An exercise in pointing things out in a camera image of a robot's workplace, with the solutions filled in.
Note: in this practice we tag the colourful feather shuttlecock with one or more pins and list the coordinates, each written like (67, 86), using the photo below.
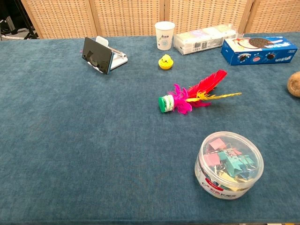
(185, 99)

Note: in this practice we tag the white phone stand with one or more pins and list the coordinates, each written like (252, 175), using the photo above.
(118, 59)

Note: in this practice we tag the yellow chick toy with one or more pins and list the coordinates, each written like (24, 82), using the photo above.
(165, 62)

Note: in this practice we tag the blue table cloth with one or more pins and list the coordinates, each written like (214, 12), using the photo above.
(93, 140)

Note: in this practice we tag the black smartphone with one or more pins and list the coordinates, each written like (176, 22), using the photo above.
(97, 55)

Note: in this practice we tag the white paper cup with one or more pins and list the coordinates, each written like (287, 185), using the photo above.
(164, 35)

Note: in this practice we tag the pack of tissue packets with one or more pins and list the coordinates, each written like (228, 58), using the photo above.
(201, 41)

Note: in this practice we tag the clear tub of binder clips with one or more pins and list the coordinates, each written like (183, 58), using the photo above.
(229, 165)

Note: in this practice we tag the woven rattan folding screen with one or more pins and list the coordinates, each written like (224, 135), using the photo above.
(150, 17)

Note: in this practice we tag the blue cookie box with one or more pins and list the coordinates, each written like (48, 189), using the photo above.
(259, 50)

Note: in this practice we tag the brown round fruit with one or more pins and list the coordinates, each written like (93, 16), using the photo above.
(294, 84)

